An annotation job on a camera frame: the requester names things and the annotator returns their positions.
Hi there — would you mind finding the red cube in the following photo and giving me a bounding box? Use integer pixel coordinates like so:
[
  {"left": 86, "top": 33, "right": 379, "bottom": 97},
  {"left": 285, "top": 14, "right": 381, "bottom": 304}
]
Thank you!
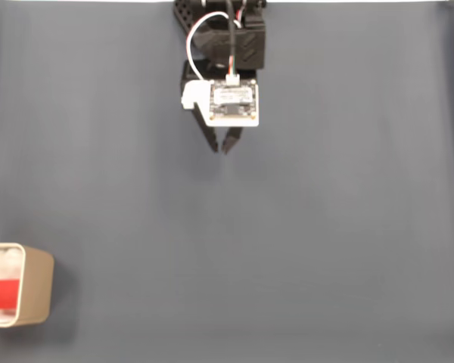
[{"left": 0, "top": 278, "right": 22, "bottom": 312}]

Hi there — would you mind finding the dark blue table mat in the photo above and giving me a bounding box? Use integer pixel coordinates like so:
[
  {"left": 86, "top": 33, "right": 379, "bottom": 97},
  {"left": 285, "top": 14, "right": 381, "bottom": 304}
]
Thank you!
[{"left": 0, "top": 2, "right": 454, "bottom": 363}]

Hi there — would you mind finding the white camera circuit board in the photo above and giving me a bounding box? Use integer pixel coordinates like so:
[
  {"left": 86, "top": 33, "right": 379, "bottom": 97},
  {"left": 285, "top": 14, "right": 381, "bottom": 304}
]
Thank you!
[{"left": 180, "top": 78, "right": 260, "bottom": 128}]

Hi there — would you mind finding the beige box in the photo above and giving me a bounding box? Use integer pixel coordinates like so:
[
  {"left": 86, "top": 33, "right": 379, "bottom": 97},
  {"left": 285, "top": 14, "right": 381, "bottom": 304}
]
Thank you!
[{"left": 0, "top": 242, "right": 55, "bottom": 327}]

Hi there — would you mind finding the black camera cable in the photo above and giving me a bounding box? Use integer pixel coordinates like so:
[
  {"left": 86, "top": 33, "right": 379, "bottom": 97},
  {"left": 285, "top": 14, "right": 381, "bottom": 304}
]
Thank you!
[{"left": 226, "top": 0, "right": 238, "bottom": 76}]

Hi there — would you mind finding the white red servo wire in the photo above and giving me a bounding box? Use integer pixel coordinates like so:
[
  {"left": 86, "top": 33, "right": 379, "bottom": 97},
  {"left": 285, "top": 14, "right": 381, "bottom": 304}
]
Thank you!
[{"left": 185, "top": 12, "right": 230, "bottom": 82}]

